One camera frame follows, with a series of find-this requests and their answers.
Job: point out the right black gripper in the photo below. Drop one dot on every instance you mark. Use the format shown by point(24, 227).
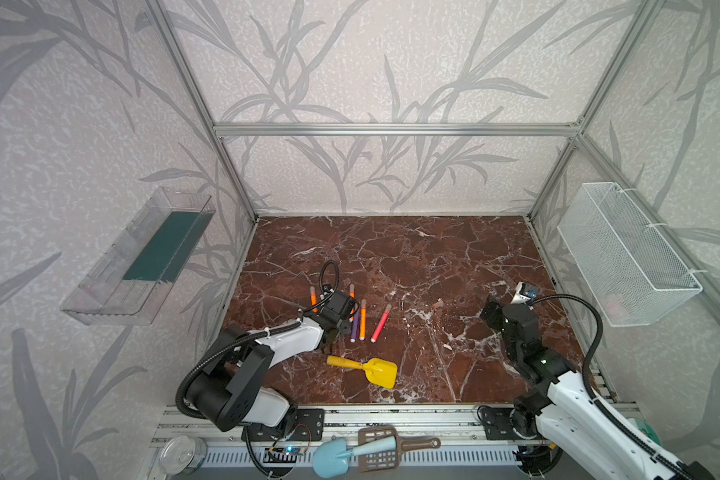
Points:
point(493, 313)

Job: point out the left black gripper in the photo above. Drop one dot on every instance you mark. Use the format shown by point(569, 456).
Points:
point(344, 308)

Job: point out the purple highlighter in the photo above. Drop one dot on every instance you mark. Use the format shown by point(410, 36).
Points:
point(355, 326)

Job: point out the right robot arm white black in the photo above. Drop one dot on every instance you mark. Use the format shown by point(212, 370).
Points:
point(564, 408)

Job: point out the yellow toy shovel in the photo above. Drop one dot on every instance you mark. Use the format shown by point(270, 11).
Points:
point(377, 371)

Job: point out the light blue toy shovel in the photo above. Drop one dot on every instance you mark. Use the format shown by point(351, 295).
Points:
point(332, 458)

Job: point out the small circuit board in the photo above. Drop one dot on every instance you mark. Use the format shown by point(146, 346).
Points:
point(290, 454)

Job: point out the brown toy sieve scoop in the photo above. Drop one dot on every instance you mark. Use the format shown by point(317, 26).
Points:
point(390, 459)

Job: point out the clear round container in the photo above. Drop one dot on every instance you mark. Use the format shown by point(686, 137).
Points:
point(182, 455)

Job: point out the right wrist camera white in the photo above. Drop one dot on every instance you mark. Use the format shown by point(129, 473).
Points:
point(525, 293)

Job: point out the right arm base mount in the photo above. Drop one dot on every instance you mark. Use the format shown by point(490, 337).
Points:
point(503, 423)

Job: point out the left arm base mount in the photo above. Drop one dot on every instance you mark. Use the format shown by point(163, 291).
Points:
point(300, 424)

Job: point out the white wire mesh basket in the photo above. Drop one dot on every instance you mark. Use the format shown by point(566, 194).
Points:
point(634, 274)

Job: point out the clear plastic wall tray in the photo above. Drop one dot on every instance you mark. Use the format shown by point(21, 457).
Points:
point(131, 281)

